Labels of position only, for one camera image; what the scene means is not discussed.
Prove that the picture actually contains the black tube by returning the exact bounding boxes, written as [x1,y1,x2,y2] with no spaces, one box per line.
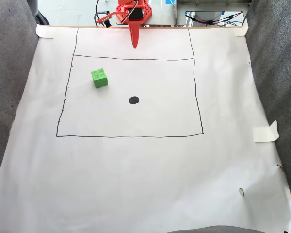
[33,11,50,26]

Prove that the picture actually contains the grey metal frame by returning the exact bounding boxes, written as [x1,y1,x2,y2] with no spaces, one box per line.
[176,0,252,28]

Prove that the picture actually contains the green cube block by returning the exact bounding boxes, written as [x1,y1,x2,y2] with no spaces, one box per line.
[91,68,109,89]

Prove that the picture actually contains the red black servo wire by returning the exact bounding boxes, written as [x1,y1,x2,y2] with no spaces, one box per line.
[122,0,139,24]

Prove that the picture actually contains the black camera cable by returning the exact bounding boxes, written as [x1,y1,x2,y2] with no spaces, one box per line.
[94,0,110,25]

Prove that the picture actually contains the red and black wires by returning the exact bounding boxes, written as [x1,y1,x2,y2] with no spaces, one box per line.
[185,13,243,27]

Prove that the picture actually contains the orange camera mount with camera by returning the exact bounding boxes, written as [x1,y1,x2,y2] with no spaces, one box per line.
[96,12,117,29]

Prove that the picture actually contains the white tape piece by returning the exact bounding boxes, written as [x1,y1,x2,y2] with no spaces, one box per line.
[35,24,55,39]
[253,120,280,143]
[233,18,249,37]

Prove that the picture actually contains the grey cloth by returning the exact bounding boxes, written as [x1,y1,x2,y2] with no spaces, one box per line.
[164,225,269,233]
[243,0,291,220]
[0,0,40,206]

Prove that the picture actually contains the white paper sheet with lines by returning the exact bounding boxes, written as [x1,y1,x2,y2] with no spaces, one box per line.
[0,25,291,233]

